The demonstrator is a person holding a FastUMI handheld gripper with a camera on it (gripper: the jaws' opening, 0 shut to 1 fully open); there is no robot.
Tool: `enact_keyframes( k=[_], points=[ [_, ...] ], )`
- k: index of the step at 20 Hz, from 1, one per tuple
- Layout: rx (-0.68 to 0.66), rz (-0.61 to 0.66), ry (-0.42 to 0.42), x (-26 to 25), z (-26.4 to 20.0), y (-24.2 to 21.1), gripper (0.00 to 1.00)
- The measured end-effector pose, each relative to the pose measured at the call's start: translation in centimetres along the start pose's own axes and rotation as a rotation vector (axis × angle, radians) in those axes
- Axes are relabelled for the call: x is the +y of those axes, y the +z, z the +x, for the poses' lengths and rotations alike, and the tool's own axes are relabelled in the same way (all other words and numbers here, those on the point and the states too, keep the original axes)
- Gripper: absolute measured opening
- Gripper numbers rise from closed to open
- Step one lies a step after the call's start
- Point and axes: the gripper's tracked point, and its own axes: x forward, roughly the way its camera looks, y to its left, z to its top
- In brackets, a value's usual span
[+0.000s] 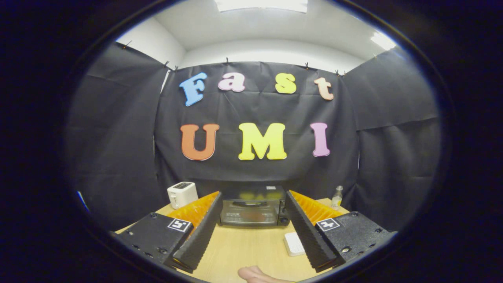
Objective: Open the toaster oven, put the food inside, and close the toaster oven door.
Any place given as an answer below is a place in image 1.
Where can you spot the black toaster oven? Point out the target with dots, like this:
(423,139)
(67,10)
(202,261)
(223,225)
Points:
(251,195)

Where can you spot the small white ribbed tray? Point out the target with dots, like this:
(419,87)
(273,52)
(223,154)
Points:
(292,243)

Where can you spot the small ceiling light panel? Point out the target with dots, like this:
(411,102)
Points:
(383,40)

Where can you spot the white toaster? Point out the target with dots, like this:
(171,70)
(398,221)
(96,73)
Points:
(182,195)

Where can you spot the brown meat piece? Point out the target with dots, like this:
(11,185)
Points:
(253,217)

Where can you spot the large ceiling light panel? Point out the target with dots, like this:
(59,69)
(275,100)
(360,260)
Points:
(259,4)

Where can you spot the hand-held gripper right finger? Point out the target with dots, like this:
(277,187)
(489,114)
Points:
(308,236)

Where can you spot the clear bottle with yellow label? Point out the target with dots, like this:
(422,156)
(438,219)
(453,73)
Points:
(336,202)

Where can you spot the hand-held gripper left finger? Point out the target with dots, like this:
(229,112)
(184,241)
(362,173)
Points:
(198,236)

